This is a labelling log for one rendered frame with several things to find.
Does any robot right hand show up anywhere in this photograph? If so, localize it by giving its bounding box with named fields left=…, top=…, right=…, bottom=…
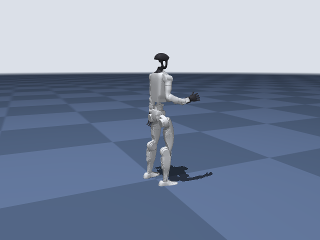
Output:
left=185, top=91, right=200, bottom=104

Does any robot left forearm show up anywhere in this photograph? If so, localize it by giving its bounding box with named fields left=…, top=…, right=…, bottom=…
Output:
left=149, top=96, right=155, bottom=113

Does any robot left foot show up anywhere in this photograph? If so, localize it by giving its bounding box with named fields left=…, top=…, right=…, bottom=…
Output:
left=143, top=171, right=160, bottom=179

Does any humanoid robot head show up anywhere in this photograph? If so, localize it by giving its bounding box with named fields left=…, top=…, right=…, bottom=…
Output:
left=154, top=53, right=169, bottom=73

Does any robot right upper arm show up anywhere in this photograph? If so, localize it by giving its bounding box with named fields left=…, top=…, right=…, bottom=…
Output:
left=163, top=74, right=173, bottom=102

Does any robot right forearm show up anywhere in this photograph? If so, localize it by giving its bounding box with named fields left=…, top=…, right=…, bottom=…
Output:
left=168, top=94, right=190, bottom=105

